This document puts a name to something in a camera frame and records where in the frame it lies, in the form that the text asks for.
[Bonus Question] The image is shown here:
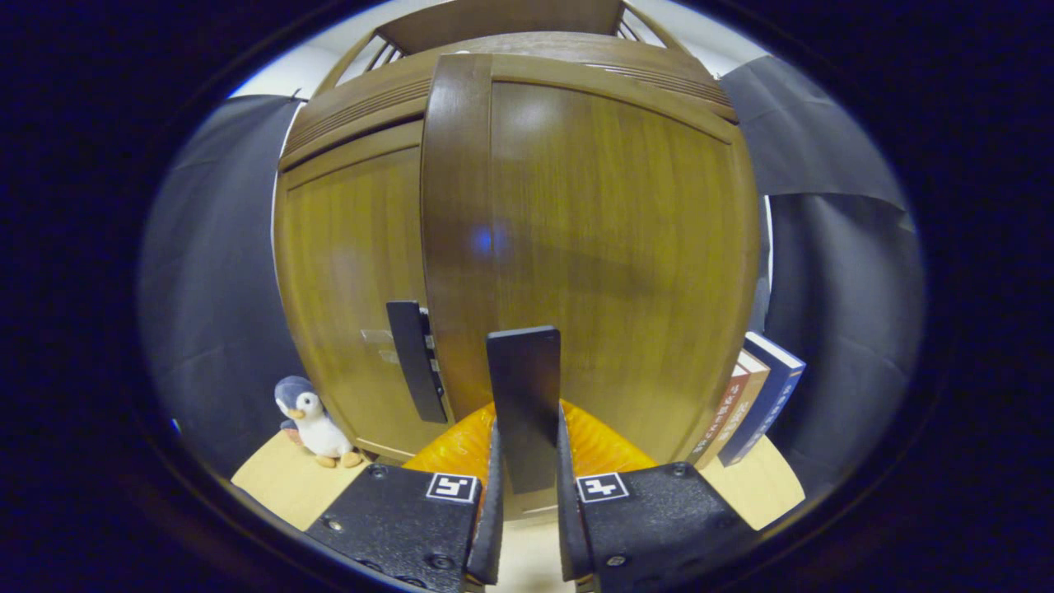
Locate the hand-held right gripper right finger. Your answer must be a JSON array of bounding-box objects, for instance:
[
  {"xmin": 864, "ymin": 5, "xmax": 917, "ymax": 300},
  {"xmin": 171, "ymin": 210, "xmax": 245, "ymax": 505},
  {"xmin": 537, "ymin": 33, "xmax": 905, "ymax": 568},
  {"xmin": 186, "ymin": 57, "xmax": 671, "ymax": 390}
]
[{"xmin": 555, "ymin": 400, "xmax": 759, "ymax": 593}]

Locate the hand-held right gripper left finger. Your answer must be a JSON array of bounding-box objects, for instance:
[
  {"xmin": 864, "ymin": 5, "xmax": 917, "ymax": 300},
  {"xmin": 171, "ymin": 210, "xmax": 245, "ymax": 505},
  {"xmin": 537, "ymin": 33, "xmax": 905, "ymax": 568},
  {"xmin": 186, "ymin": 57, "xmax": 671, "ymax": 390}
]
[{"xmin": 306, "ymin": 402, "xmax": 506, "ymax": 593}]

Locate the black door handle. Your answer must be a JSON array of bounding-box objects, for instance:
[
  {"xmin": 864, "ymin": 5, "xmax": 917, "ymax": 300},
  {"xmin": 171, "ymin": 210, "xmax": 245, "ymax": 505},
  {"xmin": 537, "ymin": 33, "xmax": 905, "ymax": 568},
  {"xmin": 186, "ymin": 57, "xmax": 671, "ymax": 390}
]
[
  {"xmin": 386, "ymin": 301, "xmax": 450, "ymax": 425},
  {"xmin": 486, "ymin": 325, "xmax": 562, "ymax": 495}
]

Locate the wooden cabinet door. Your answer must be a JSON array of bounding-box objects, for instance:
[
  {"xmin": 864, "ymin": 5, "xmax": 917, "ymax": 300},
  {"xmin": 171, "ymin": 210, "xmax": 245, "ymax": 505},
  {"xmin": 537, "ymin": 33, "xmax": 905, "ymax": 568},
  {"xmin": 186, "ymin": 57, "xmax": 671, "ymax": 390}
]
[
  {"xmin": 420, "ymin": 52, "xmax": 763, "ymax": 520},
  {"xmin": 276, "ymin": 120, "xmax": 454, "ymax": 462}
]

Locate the brown wooden shoe cabinet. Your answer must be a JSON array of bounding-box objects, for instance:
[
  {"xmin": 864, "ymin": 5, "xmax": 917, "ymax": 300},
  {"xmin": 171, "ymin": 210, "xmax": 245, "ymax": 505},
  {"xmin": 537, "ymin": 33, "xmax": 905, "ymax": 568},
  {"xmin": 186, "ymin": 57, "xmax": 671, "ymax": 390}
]
[{"xmin": 272, "ymin": 0, "xmax": 742, "ymax": 464}]

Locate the wooden cabinet drawer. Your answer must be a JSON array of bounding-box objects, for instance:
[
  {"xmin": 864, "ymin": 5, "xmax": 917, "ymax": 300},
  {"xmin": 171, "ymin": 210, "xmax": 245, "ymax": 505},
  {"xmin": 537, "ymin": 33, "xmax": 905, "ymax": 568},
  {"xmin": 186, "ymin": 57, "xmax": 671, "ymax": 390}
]
[{"xmin": 278, "ymin": 31, "xmax": 739, "ymax": 172}]

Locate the red book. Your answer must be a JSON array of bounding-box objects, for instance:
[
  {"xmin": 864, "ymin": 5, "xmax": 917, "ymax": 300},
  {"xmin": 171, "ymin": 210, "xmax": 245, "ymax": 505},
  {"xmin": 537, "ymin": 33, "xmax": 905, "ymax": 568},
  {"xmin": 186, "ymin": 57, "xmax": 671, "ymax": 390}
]
[{"xmin": 688, "ymin": 362, "xmax": 750, "ymax": 467}]

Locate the plush penguin toy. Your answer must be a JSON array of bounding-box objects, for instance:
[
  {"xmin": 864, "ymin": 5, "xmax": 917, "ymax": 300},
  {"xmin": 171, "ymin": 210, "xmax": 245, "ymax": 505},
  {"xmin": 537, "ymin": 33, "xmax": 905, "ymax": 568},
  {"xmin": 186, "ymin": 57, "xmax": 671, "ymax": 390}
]
[{"xmin": 274, "ymin": 376, "xmax": 364, "ymax": 469}]

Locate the tan book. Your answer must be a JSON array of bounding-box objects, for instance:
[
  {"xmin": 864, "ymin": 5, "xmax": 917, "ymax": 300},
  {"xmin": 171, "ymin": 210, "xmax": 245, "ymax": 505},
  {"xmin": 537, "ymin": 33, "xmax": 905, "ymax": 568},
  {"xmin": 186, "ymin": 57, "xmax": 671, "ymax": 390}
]
[{"xmin": 700, "ymin": 349, "xmax": 772, "ymax": 467}]

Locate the navy blue book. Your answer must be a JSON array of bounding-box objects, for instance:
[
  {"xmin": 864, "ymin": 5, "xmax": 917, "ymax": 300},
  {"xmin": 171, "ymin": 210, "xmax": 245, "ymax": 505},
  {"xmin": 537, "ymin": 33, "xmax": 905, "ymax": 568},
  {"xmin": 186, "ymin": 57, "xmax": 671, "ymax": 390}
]
[{"xmin": 718, "ymin": 331, "xmax": 806, "ymax": 467}]

